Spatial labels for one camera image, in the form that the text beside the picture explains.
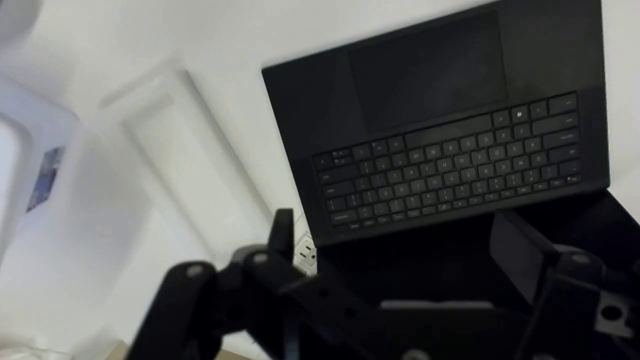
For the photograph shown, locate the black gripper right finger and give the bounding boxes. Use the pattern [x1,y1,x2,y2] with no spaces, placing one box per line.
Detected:
[487,210,640,360]

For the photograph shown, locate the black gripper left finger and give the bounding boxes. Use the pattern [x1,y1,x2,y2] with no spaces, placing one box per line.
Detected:
[124,205,316,360]

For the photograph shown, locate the white power strip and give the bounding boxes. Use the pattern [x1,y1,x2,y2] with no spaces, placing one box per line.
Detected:
[291,223,319,275]

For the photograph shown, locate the black laptop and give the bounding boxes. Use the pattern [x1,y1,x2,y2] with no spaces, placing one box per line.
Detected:
[259,0,640,316]

